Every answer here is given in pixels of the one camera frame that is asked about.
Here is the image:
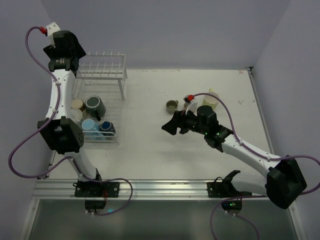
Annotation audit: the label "olive green mug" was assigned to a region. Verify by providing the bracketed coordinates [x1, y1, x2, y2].
[165, 100, 179, 114]

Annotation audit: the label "yellow green mug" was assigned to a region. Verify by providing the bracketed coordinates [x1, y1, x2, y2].
[202, 88, 220, 111]

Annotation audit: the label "navy patterned cup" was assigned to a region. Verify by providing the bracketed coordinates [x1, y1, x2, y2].
[99, 121, 116, 136]

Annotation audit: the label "light blue mug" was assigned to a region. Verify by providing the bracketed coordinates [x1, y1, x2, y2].
[81, 118, 106, 141]

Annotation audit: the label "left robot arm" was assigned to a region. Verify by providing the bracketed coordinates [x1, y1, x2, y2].
[37, 29, 99, 182]

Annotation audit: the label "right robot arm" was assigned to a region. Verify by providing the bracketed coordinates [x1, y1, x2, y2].
[161, 105, 307, 209]

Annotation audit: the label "cream white cup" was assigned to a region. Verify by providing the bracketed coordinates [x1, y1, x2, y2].
[71, 99, 86, 125]

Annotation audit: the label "dark green mug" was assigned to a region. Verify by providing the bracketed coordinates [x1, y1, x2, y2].
[84, 95, 106, 121]

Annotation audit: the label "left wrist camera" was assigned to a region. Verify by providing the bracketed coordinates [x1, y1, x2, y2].
[45, 22, 61, 45]

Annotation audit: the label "white wire dish rack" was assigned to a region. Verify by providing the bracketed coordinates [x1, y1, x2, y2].
[72, 51, 128, 144]

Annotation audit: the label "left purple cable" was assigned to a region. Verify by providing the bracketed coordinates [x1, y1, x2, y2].
[8, 25, 76, 179]

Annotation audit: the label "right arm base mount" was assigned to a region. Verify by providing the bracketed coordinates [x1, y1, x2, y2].
[206, 170, 253, 214]

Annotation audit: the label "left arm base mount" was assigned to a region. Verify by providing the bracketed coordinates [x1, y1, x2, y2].
[72, 180, 120, 214]

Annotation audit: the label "aluminium mounting rail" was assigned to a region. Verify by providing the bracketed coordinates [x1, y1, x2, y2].
[32, 177, 268, 201]

